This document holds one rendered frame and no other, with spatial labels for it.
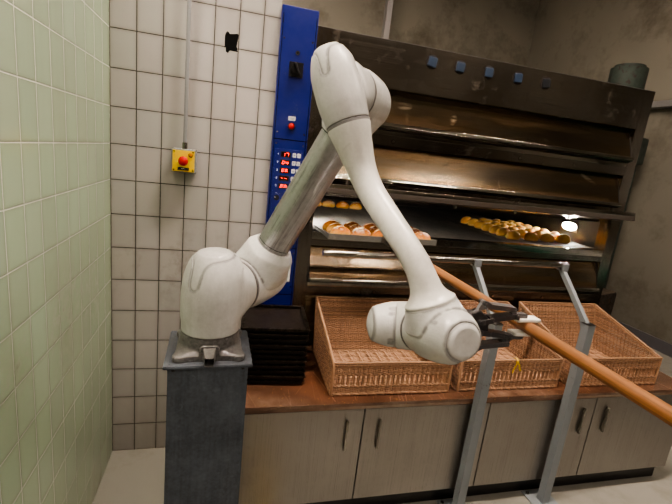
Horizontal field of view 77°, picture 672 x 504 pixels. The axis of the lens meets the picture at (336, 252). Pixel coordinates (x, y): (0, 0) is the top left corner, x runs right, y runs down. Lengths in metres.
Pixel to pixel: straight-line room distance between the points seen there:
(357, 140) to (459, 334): 0.45
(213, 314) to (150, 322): 1.10
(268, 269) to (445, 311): 0.60
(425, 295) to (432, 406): 1.22
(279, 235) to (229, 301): 0.24
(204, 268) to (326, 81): 0.54
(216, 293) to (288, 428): 0.87
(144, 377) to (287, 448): 0.83
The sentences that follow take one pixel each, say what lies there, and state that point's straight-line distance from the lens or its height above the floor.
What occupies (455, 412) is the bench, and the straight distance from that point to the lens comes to 2.06.
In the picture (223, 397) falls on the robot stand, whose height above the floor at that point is 0.90.
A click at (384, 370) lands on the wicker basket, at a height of 0.70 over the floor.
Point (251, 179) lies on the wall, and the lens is 2.00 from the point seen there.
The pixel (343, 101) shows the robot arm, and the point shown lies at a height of 1.67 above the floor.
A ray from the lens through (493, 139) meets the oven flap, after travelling 2.34.
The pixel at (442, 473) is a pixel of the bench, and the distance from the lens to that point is 2.24.
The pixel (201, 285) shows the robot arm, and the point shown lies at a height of 1.20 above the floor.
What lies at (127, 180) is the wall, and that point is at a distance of 2.05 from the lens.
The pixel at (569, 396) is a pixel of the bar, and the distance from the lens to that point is 2.31.
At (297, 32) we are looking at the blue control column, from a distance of 2.04.
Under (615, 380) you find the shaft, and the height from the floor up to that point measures 1.20.
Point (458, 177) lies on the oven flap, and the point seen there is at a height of 1.52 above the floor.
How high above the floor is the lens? 1.55
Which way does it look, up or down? 13 degrees down
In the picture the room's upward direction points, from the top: 7 degrees clockwise
